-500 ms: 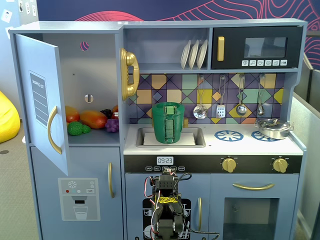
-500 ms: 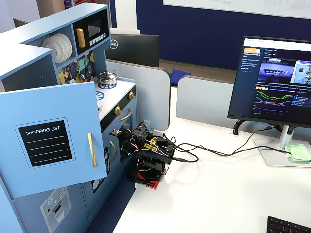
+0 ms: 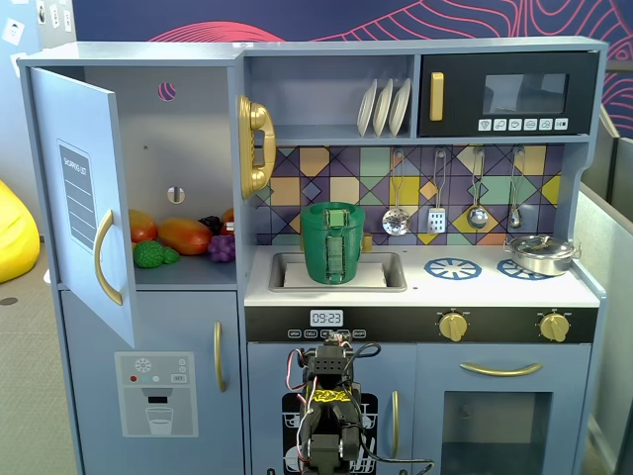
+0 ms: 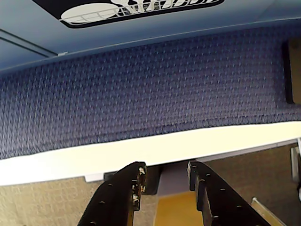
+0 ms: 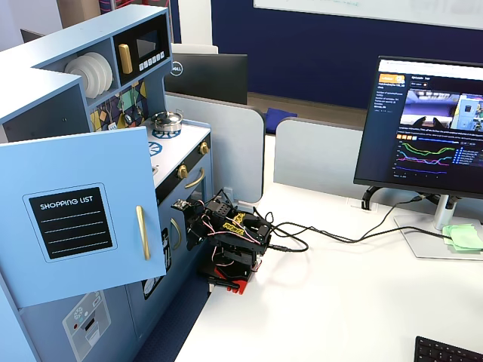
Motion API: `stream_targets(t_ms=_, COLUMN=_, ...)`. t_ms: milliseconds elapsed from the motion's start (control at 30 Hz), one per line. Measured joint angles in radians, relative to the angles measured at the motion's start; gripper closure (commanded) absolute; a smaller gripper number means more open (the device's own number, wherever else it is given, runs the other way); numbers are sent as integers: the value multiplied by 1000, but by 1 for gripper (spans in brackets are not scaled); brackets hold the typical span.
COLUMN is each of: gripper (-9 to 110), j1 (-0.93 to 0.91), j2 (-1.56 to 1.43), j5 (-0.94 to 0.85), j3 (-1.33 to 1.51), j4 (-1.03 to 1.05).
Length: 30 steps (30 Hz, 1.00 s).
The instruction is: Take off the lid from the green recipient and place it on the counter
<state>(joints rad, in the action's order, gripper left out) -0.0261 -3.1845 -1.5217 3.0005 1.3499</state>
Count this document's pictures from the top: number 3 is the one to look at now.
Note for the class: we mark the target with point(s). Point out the grey toy sink basin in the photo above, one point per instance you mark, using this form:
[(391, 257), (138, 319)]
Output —
[(390, 277)]

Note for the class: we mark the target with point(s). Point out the gold toy telephone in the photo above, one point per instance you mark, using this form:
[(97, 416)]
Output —
[(254, 119)]

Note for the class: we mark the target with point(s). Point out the grey office partition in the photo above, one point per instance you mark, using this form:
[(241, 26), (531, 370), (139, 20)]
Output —
[(608, 237)]

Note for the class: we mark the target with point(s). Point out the orange toy fruit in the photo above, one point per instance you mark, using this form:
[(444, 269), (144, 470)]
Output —
[(228, 216)]

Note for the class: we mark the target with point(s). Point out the blue toy kitchen unit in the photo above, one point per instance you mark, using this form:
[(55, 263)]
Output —
[(198, 316)]

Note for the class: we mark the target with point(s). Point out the gold toy faucet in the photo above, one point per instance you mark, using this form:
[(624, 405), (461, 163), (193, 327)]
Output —
[(368, 242)]

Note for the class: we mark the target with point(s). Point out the red yellow toy apple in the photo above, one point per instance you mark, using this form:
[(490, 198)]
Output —
[(142, 226)]

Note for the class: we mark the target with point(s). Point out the metal skimmer spoon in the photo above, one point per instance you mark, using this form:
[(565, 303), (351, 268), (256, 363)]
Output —
[(396, 221)]

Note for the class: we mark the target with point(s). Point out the small green toy fruit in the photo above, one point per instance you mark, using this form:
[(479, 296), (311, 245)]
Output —
[(171, 256)]

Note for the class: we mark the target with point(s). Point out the metal ladle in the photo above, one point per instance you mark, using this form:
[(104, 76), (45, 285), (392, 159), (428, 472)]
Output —
[(478, 217)]

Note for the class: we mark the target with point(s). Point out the purple toy grapes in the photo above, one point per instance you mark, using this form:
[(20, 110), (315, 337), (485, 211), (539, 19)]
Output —
[(221, 248)]

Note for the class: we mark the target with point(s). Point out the green bumpy toy fruit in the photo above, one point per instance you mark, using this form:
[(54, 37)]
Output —
[(148, 255)]

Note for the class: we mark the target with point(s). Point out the metal slotted spatula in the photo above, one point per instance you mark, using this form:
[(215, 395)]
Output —
[(436, 220)]

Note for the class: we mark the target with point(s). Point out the blue fridge door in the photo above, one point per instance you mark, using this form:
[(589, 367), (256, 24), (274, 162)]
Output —
[(74, 123)]

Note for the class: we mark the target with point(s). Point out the white paper with portrait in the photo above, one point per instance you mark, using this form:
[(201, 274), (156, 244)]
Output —
[(13, 29)]

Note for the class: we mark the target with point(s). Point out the digital clock display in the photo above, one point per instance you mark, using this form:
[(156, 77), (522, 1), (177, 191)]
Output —
[(326, 318)]

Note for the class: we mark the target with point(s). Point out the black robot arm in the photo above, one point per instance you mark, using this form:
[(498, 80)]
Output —
[(329, 366)]

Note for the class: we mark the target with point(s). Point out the black toy microwave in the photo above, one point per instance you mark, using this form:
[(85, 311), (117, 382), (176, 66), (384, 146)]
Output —
[(465, 94)]

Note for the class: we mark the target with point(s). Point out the gold stove knob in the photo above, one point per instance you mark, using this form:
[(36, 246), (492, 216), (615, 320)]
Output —
[(554, 327), (453, 327)]

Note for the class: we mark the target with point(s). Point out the white toy plate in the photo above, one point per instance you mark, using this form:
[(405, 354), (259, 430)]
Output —
[(399, 105), (383, 106), (366, 109)]

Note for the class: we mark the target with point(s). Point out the orange red toy mango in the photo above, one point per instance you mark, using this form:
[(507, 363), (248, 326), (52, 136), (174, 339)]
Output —
[(185, 236)]

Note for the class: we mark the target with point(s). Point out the green round container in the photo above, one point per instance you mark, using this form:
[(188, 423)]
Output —
[(314, 257)]

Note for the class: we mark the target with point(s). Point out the steel pot lid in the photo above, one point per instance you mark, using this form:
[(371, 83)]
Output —
[(539, 245)]

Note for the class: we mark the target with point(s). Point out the dark toy blackberries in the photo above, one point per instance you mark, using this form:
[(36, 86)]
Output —
[(211, 223)]

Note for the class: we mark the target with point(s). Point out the small metal spoon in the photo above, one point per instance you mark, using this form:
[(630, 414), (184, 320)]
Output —
[(515, 218)]

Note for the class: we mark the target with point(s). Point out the yellow beanbag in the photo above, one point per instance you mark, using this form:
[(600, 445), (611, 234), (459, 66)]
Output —
[(15, 237)]

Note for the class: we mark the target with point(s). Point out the steel cooking pot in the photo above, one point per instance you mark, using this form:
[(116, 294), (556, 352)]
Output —
[(541, 264)]

